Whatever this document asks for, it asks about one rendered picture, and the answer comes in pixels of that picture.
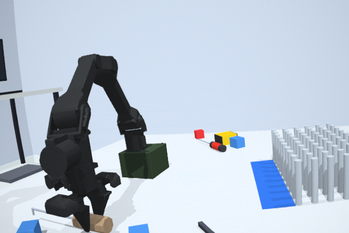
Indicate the red and black screwdriver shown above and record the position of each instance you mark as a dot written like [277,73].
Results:
[216,146]

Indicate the blue flat strip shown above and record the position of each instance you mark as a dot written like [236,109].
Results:
[271,188]

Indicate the blue rectangular block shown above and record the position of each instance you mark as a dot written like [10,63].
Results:
[237,142]
[30,226]
[139,228]

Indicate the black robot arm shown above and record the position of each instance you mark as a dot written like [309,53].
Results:
[67,142]

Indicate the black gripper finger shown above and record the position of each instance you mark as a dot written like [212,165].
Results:
[99,202]
[82,216]

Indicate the small red cube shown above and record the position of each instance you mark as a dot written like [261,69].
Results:
[199,134]

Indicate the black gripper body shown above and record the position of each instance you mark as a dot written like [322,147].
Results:
[83,181]

